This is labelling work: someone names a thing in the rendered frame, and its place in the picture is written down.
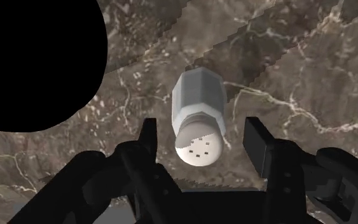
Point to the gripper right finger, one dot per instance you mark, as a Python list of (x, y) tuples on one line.
[(285, 173)]

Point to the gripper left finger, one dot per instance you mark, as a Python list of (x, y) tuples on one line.
[(129, 173)]

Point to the white salt shaker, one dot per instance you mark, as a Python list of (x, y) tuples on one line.
[(198, 102)]

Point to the black round object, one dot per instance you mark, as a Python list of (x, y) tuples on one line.
[(36, 62)]

